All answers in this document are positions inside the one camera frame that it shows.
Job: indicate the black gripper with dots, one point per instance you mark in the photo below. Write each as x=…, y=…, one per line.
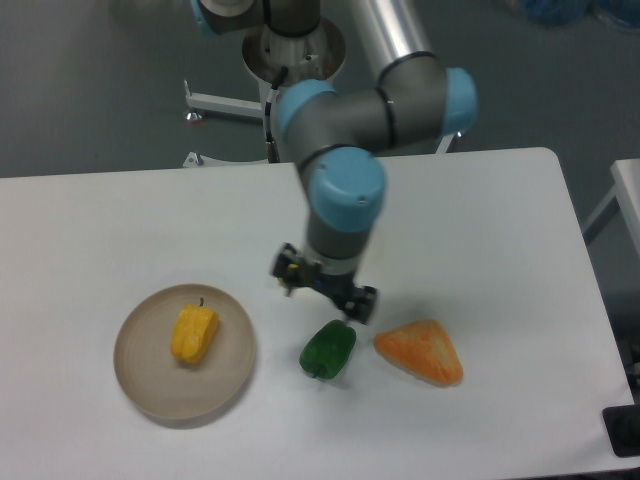
x=332, y=278

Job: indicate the yellow toy pepper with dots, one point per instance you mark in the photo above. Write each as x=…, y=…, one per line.
x=195, y=328

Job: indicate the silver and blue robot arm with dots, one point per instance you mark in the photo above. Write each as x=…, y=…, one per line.
x=345, y=189

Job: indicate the green toy pepper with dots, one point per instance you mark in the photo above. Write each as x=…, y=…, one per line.
x=328, y=351

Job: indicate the beige round plate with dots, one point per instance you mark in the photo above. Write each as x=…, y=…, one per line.
x=172, y=391

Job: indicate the orange triangular toy bread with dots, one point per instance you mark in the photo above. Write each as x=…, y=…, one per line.
x=424, y=349

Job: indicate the white side table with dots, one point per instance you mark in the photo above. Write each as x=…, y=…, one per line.
x=622, y=197

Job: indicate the black device at table edge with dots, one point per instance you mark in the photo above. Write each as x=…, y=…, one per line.
x=622, y=426

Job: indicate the blue plastic bag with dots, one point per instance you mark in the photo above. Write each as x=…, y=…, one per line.
x=620, y=15

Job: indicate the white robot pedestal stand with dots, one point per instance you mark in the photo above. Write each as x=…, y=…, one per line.
x=304, y=117

